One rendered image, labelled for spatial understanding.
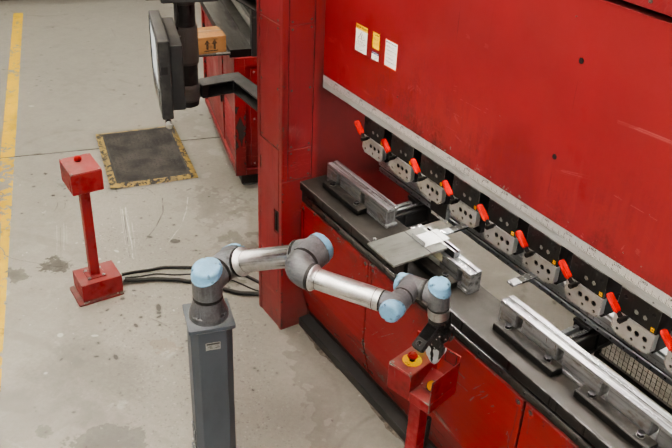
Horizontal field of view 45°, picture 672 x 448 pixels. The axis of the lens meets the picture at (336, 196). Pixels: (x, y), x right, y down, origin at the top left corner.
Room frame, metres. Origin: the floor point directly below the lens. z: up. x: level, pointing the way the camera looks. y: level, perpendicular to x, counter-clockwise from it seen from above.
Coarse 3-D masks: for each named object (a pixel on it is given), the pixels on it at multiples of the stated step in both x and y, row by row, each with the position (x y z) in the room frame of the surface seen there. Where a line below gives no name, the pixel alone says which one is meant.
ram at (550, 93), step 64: (384, 0) 3.12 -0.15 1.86; (448, 0) 2.81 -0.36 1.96; (512, 0) 2.55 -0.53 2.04; (576, 0) 2.34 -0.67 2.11; (448, 64) 2.78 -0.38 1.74; (512, 64) 2.52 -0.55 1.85; (576, 64) 2.30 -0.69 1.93; (640, 64) 2.12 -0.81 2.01; (448, 128) 2.74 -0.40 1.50; (512, 128) 2.48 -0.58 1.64; (576, 128) 2.26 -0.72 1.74; (640, 128) 2.08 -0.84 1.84; (512, 192) 2.44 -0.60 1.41; (576, 192) 2.22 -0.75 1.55; (640, 192) 2.04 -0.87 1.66; (640, 256) 2.00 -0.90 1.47
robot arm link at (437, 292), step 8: (432, 280) 2.21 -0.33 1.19; (440, 280) 2.21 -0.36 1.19; (448, 280) 2.21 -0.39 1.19; (424, 288) 2.21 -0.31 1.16; (432, 288) 2.18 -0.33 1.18; (440, 288) 2.17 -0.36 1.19; (448, 288) 2.18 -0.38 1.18; (424, 296) 2.19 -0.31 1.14; (432, 296) 2.18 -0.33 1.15; (440, 296) 2.17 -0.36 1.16; (448, 296) 2.18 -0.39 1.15; (432, 304) 2.18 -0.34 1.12; (440, 304) 2.17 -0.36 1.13; (448, 304) 2.19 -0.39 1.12; (432, 312) 2.18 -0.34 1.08; (440, 312) 2.17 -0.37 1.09
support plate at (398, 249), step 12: (420, 228) 2.84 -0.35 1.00; (384, 240) 2.74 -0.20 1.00; (396, 240) 2.75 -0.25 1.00; (408, 240) 2.75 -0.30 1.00; (384, 252) 2.66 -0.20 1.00; (396, 252) 2.66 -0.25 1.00; (408, 252) 2.66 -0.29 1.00; (420, 252) 2.67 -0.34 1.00; (432, 252) 2.67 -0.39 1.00; (396, 264) 2.58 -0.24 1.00
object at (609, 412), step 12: (576, 396) 2.02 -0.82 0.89; (588, 408) 1.98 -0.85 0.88; (600, 408) 1.95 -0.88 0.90; (612, 408) 1.96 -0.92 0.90; (612, 420) 1.90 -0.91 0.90; (624, 420) 1.90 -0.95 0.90; (624, 432) 1.86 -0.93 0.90; (636, 432) 1.85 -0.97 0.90; (636, 444) 1.82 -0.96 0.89; (648, 444) 1.81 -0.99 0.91
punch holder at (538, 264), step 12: (528, 240) 2.35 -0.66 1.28; (540, 240) 2.30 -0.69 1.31; (552, 240) 2.26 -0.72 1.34; (540, 252) 2.30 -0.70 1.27; (552, 252) 2.26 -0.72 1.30; (564, 252) 2.24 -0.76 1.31; (528, 264) 2.33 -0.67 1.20; (540, 264) 2.28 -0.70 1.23; (552, 264) 2.25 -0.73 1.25; (540, 276) 2.28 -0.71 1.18; (552, 276) 2.24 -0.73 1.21
